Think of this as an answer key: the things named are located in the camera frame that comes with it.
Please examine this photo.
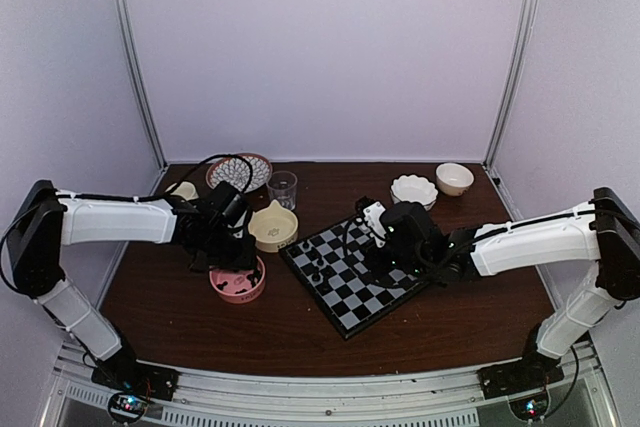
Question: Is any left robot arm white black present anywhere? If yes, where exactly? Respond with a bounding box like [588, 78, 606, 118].
[1, 180, 257, 391]

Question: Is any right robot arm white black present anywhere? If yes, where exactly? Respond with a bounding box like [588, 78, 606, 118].
[356, 188, 639, 389]

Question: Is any white mug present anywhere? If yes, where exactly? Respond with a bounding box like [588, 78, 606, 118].
[165, 181, 199, 201]

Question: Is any white scalloped bowl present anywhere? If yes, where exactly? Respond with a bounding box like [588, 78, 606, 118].
[390, 174, 438, 211]

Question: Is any pink cat-shaped bowl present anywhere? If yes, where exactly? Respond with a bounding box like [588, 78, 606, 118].
[209, 257, 266, 305]

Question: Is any cream cat-shaped bowl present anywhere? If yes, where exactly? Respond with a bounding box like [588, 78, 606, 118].
[249, 200, 299, 253]

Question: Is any patterned ceramic plate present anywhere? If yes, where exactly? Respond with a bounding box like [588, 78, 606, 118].
[205, 153, 272, 193]

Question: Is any cream round bowl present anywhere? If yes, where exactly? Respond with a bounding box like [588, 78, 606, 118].
[435, 163, 475, 197]

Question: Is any black white chessboard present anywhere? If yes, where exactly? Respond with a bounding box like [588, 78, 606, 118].
[279, 216, 428, 340]

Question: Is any clear drinking glass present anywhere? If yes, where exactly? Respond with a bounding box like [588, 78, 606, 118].
[267, 170, 298, 211]

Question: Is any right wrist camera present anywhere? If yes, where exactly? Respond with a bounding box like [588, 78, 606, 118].
[355, 197, 387, 248]

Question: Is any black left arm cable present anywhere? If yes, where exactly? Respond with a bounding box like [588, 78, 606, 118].
[54, 152, 257, 203]

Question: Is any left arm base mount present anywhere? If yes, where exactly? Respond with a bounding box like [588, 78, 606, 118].
[91, 356, 179, 401]

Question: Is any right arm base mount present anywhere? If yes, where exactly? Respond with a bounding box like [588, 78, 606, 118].
[477, 359, 564, 399]

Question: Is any aluminium front rail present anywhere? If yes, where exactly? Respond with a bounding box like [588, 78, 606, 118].
[35, 341, 623, 426]

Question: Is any left aluminium frame post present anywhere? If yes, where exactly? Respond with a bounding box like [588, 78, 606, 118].
[113, 0, 167, 170]

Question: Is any aluminium frame post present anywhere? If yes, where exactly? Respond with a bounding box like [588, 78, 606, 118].
[483, 0, 539, 172]
[113, 0, 167, 170]

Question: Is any right aluminium frame post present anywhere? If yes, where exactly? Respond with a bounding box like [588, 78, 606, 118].
[483, 0, 539, 172]

